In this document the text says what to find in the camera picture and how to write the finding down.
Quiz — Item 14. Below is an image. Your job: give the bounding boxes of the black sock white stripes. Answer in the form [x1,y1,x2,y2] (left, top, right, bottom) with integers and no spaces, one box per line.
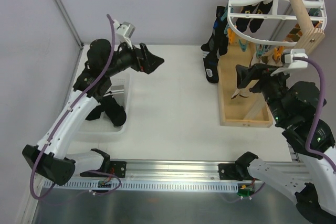
[86,92,127,127]

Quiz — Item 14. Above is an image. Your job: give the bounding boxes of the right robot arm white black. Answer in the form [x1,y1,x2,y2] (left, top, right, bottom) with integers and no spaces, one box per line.
[235,64,335,223]

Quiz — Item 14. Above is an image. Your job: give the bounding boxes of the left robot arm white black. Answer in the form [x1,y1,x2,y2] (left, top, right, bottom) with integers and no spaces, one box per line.
[22,39,164,186]

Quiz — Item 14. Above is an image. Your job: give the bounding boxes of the wooden hanger stand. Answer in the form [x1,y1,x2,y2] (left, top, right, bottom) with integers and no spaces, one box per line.
[217,0,327,127]

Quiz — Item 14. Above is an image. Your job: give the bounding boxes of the white round clip hanger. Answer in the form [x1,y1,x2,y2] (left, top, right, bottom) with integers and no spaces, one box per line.
[226,0,328,47]

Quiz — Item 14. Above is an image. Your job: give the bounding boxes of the grey sock white stripes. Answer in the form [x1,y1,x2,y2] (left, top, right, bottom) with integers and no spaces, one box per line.
[110,85,125,101]

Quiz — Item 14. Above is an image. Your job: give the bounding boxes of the black sport sock hanging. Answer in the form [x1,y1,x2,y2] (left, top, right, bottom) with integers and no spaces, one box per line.
[201,6,228,84]

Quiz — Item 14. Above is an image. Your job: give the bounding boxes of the white plastic laundry basket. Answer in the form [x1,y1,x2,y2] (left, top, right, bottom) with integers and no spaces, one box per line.
[78,72,131,138]

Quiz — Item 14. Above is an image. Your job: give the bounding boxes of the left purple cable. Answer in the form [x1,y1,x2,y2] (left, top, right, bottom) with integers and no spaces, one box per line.
[29,14,123,204]

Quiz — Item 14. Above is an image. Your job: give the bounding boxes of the purple cable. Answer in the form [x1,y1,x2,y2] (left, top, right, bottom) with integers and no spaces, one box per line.
[293,56,336,175]
[29,14,123,204]

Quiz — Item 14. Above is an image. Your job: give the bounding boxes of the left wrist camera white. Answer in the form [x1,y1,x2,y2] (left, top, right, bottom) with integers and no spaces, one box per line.
[113,19,135,49]

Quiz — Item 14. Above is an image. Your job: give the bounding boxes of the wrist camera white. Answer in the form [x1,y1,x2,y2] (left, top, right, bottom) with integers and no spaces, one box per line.
[270,48,308,76]
[113,19,135,49]

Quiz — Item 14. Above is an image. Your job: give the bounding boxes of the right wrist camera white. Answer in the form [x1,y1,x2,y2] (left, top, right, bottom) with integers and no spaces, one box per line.
[270,48,308,76]

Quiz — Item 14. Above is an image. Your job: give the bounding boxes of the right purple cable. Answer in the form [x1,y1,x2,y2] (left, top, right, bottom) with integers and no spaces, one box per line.
[293,56,336,175]

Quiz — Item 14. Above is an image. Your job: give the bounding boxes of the aluminium mounting rail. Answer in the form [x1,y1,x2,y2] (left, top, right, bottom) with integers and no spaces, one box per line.
[39,157,308,183]

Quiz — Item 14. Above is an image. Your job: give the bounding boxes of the white slotted cable duct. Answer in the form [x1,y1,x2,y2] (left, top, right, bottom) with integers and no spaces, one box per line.
[55,179,238,193]

